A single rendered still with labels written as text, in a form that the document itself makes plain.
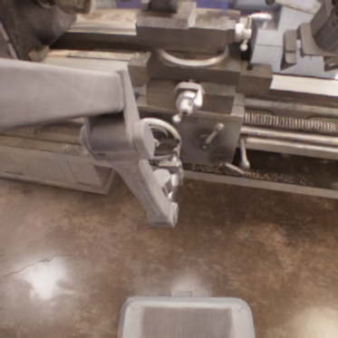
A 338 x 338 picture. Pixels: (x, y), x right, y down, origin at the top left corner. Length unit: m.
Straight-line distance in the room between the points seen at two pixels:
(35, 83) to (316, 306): 1.49
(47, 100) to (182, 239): 1.30
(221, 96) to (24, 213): 1.40
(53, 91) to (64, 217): 1.45
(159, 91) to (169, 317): 0.84
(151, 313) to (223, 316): 0.28
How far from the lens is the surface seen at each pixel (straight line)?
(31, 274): 1.60
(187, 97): 0.81
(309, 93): 1.09
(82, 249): 1.54
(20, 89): 0.23
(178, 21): 0.88
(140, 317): 1.11
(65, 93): 0.27
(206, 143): 0.96
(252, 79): 1.00
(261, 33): 1.07
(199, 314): 1.11
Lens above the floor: 1.36
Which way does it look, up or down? 51 degrees down
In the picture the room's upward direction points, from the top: 1 degrees counter-clockwise
